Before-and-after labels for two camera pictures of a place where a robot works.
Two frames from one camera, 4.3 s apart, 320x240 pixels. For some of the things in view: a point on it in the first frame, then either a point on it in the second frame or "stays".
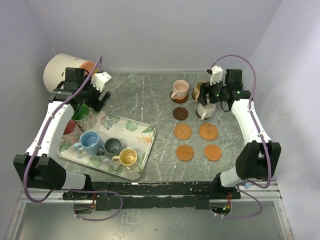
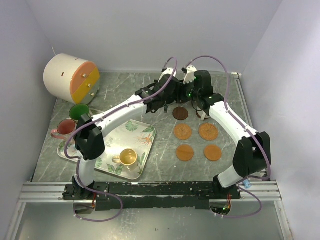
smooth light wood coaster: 185,152 stays
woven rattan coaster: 182,131 stays
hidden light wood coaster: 212,152 stays
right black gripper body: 216,92 → 185,92
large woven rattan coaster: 208,131 stays
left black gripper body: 91,95 → 167,101
